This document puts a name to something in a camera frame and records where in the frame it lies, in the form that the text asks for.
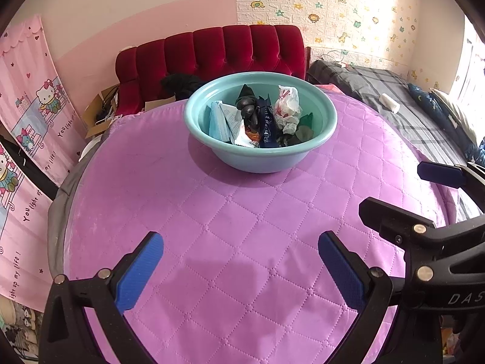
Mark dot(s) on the navy star print pillow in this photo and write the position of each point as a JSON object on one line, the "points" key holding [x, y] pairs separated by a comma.
{"points": [[428, 100]]}

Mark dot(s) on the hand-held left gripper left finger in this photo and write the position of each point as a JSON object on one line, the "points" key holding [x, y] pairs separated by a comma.
{"points": [[138, 273]]}

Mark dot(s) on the light blue face mask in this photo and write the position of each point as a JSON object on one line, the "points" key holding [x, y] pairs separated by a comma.
{"points": [[219, 121]]}

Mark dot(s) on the white plastic object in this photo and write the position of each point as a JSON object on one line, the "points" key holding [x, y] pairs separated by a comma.
{"points": [[85, 149]]}

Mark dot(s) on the navy blue packet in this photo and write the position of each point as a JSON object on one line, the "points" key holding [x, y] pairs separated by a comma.
{"points": [[269, 125]]}

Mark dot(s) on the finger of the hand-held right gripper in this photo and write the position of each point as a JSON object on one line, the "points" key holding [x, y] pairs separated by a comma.
{"points": [[398, 223], [441, 172]]}

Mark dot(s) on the teal plastic basin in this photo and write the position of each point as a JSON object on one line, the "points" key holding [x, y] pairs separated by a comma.
{"points": [[242, 159]]}

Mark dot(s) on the white pillow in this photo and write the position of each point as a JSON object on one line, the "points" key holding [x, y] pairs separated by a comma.
{"points": [[454, 110]]}

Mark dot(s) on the purple quilted table cover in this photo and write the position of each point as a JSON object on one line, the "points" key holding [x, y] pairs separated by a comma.
{"points": [[189, 216]]}

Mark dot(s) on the white roll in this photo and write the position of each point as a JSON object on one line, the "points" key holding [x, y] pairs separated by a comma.
{"points": [[390, 103]]}

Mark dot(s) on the open cardboard box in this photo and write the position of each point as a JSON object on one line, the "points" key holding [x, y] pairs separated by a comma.
{"points": [[93, 115]]}

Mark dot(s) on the flat cardboard piece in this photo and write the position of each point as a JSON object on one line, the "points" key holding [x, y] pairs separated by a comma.
{"points": [[159, 104]]}

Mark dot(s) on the white plastic bag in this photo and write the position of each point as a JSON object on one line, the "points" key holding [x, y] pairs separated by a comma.
{"points": [[286, 102]]}

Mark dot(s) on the black gloves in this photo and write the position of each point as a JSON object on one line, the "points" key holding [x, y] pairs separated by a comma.
{"points": [[246, 108]]}

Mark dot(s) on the red velvet sofa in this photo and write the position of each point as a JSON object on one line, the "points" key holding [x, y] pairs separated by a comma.
{"points": [[227, 49]]}

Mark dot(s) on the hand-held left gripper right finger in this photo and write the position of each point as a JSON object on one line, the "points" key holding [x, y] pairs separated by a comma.
{"points": [[343, 273]]}

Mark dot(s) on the white snack packet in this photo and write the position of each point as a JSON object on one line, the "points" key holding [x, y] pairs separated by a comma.
{"points": [[238, 136]]}

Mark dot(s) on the black cloth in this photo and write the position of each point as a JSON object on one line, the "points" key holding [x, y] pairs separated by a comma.
{"points": [[182, 85]]}

